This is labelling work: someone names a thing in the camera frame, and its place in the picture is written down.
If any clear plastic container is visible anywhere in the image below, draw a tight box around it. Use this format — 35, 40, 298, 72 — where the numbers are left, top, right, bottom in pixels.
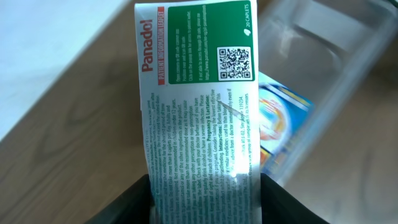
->
257, 0, 398, 187

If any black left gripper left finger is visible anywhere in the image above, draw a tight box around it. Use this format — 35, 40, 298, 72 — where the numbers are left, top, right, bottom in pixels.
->
85, 174, 152, 224

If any blue fever medicine box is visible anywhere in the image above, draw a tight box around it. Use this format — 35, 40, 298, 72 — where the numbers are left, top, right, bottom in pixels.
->
259, 72, 314, 177

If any white green Panadol box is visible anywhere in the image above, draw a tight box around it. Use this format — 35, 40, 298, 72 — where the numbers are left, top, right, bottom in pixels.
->
134, 1, 262, 223

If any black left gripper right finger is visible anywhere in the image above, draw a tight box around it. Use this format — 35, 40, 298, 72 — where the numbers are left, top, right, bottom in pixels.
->
261, 173, 328, 224

